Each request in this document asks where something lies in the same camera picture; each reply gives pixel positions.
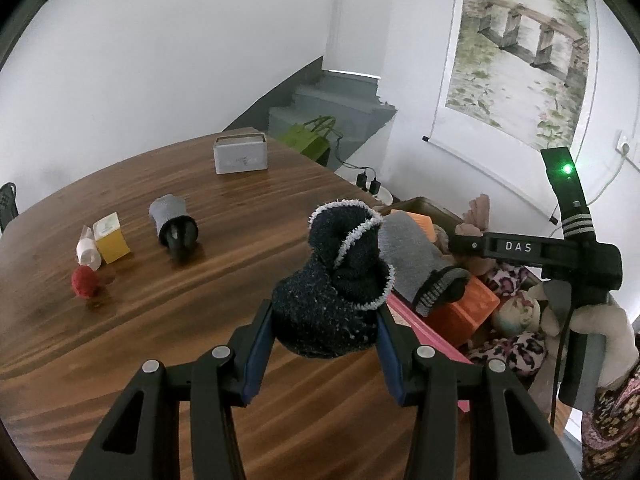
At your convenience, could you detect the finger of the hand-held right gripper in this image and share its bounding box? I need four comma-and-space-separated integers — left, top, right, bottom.
447, 232, 487, 261

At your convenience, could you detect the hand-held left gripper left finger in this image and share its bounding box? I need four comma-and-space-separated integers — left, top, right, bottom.
69, 299, 275, 480

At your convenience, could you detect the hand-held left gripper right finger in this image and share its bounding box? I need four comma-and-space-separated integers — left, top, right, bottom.
377, 305, 583, 480

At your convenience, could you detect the beige knotted cloth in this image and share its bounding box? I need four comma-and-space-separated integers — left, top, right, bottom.
454, 194, 495, 236

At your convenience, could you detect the large light orange cube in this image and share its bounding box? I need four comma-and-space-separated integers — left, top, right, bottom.
392, 209, 435, 241

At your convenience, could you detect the pink cardboard box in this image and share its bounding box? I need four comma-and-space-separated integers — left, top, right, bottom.
375, 196, 566, 413

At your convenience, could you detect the grey sock with striped cuff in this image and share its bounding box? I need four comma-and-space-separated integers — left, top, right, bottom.
377, 211, 471, 317

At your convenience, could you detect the small red-orange cube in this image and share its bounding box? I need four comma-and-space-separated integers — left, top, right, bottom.
425, 276, 501, 348

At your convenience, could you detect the white plush doll ball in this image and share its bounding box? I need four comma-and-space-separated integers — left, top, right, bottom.
490, 294, 548, 337

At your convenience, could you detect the dark fuzzy sock white trim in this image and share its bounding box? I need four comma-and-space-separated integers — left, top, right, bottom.
270, 200, 395, 359

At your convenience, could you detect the pink leopard print sock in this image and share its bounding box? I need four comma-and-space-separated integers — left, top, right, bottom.
467, 264, 548, 378

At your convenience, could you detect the wooden desktop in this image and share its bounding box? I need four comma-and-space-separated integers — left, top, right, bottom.
0, 127, 573, 480

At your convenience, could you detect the person's right hand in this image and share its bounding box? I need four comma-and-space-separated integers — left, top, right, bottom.
542, 280, 638, 391

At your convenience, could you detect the white power strip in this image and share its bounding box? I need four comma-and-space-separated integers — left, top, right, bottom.
354, 171, 393, 202

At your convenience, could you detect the grey and black rolled sock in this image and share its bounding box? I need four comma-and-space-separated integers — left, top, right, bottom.
149, 194, 200, 262

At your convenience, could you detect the small yellow box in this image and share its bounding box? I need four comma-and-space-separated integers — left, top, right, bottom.
93, 212, 132, 264

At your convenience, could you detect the red yarn ball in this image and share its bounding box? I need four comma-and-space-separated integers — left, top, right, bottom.
71, 266, 104, 300

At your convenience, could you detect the green shopping bag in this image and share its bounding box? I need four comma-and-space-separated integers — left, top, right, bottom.
277, 116, 337, 166

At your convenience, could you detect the small clear bottle white cap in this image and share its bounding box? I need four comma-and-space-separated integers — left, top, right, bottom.
76, 226, 102, 268

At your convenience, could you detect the grey staircase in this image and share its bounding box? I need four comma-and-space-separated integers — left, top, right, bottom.
222, 57, 398, 171

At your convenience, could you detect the black metal chair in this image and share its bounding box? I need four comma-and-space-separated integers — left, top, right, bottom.
0, 182, 20, 233

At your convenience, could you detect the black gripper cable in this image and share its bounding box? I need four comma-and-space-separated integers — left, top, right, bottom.
549, 305, 573, 428

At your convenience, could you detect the black power cable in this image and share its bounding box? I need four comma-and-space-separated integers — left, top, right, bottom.
330, 130, 368, 176

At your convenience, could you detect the landscape wall scroll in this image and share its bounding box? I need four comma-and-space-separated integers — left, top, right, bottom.
422, 0, 601, 191

